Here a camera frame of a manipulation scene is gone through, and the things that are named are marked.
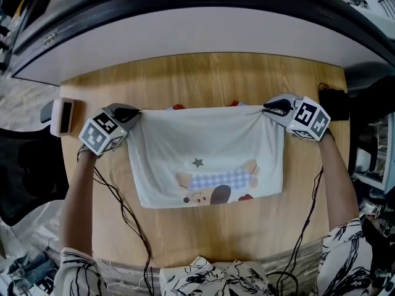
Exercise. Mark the person's right forearm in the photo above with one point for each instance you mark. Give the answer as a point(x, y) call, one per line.
point(336, 180)

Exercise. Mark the person's left forearm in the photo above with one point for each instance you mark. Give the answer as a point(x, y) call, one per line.
point(77, 196)

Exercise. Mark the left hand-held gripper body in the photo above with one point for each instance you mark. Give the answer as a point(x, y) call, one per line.
point(98, 134)

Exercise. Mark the white desk partition black rim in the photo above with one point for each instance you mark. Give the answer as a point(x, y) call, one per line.
point(197, 32)

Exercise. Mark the black mesh office chair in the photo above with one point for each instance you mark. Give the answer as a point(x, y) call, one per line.
point(27, 171)

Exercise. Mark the white shirt with blue sleeves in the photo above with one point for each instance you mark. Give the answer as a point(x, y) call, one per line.
point(200, 146)

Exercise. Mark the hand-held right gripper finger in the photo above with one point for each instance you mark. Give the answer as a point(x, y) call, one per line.
point(279, 116)
point(282, 102)

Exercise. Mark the black pouch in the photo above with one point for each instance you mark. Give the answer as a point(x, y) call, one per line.
point(334, 103)

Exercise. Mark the black office chair with headrest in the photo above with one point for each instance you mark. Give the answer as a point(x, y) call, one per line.
point(46, 113)

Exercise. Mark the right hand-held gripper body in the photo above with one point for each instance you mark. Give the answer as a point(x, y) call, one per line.
point(308, 119)

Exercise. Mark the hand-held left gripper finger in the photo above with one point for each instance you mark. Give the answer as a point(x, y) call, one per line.
point(126, 111)
point(132, 122)

